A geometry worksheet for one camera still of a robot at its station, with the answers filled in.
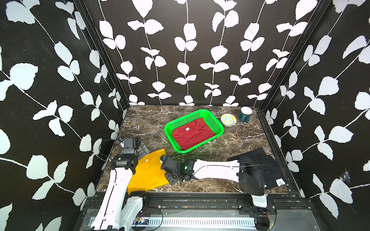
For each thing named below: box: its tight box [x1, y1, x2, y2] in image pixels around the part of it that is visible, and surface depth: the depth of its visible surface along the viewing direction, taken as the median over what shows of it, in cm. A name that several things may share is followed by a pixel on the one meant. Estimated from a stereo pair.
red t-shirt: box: [171, 117, 216, 151], surface depth 104 cm
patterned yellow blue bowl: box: [220, 113, 238, 128], surface depth 113 cm
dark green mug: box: [238, 105, 253, 124], surface depth 106 cm
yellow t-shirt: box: [127, 148, 170, 195], surface depth 87 cm
